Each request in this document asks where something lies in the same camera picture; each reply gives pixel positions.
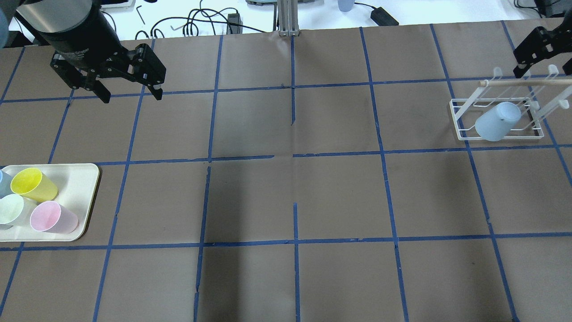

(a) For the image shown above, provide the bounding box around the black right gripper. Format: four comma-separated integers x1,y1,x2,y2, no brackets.
513,9,572,79

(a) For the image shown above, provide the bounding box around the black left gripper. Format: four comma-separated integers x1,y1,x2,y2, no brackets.
49,13,166,104

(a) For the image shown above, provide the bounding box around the light blue plastic cup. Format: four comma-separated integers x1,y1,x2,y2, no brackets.
475,102,521,141

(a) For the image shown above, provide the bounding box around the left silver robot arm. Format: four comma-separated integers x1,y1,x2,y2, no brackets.
1,0,166,103

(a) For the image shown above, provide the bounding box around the yellow plastic cup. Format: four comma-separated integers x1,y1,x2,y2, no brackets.
10,168,59,203

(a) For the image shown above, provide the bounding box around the blue plastic cup on tray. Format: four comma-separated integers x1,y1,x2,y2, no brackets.
0,170,13,199

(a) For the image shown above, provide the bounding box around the pink plastic cup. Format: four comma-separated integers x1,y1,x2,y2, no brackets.
30,200,79,234

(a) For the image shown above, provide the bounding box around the pale green plastic cup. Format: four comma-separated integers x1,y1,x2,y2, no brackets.
0,194,37,227

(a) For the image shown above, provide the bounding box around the blue cup on desk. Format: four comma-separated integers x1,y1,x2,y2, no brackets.
337,0,355,13

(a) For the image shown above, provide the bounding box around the black allen key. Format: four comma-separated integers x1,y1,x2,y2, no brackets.
135,5,146,25

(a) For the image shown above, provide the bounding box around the cream plastic tray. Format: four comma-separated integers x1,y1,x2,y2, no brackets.
0,163,100,245

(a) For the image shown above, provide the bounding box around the white wire cup rack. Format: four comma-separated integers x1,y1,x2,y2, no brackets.
449,64,571,141

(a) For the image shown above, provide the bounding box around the black cable bundle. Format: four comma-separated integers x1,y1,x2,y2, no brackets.
134,8,264,40

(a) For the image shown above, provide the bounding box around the aluminium frame post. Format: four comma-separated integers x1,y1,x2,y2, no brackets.
277,0,300,37

